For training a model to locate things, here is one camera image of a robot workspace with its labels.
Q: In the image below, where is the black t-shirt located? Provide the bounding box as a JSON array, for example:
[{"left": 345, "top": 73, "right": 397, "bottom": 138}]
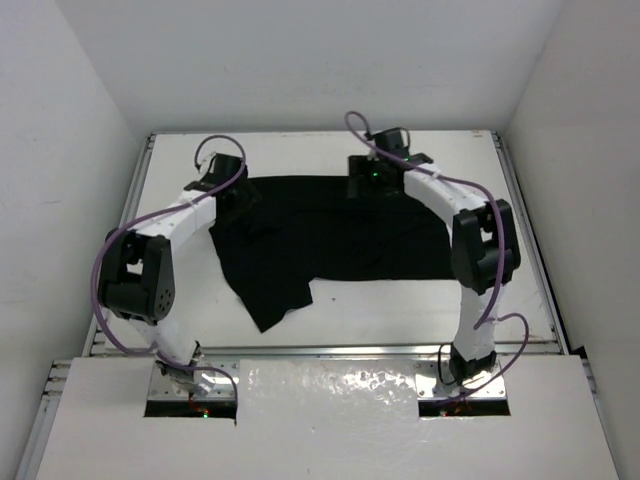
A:
[{"left": 209, "top": 176, "right": 454, "bottom": 332}]

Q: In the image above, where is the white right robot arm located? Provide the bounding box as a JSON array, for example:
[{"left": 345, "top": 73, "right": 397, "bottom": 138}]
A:
[{"left": 349, "top": 127, "right": 521, "bottom": 395}]

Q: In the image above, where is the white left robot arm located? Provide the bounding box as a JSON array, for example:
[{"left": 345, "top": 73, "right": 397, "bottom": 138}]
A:
[{"left": 92, "top": 154, "right": 257, "bottom": 398}]

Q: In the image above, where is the white front cover panel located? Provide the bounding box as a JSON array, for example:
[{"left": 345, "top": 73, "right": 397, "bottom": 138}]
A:
[{"left": 38, "top": 356, "right": 617, "bottom": 479}]

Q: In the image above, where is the black thin cable loop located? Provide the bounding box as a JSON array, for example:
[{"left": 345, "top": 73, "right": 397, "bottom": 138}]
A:
[{"left": 435, "top": 342, "right": 459, "bottom": 389}]

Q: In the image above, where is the aluminium table frame rail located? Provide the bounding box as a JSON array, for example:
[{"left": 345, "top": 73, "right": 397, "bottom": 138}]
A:
[{"left": 42, "top": 130, "right": 599, "bottom": 401}]

